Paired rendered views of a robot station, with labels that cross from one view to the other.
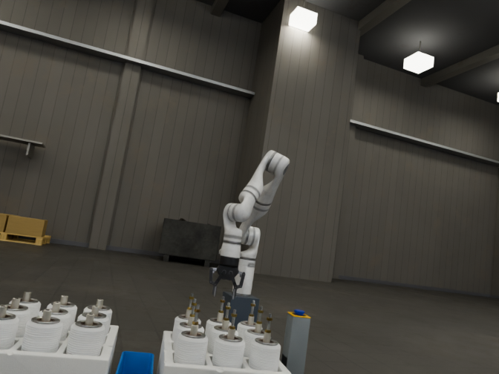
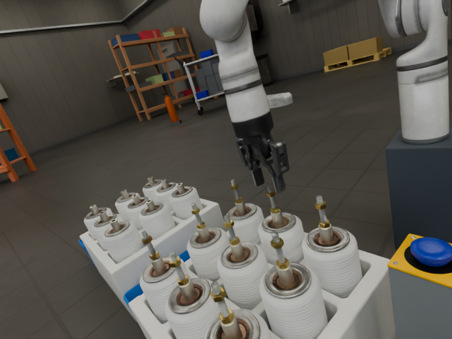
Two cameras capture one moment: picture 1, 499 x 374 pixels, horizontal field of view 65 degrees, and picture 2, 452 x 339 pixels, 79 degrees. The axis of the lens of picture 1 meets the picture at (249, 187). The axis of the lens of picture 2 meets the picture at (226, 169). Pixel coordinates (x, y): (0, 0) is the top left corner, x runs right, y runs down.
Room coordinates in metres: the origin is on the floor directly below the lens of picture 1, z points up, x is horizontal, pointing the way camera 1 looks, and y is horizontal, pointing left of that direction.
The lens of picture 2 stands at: (1.26, -0.41, 0.58)
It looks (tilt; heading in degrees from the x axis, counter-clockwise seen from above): 19 degrees down; 68
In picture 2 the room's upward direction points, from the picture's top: 17 degrees counter-clockwise
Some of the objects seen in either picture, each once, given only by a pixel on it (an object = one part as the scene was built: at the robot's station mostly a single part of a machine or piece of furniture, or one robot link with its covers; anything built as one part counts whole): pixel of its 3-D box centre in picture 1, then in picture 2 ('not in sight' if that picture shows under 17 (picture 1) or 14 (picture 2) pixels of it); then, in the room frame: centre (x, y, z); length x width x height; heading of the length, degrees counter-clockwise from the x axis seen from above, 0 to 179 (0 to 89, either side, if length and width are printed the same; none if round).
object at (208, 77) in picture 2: not in sight; (218, 75); (5.17, 7.42, 0.59); 1.20 x 0.80 x 1.19; 109
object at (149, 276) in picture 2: (193, 335); (160, 269); (1.27, 0.10, 0.25); 0.08 x 0.08 x 0.01
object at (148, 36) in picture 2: not in sight; (162, 71); (3.83, 8.46, 1.19); 2.64 x 0.70 x 2.39; 19
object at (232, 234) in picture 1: (233, 222); (232, 44); (1.53, 0.04, 0.62); 0.09 x 0.07 x 0.15; 50
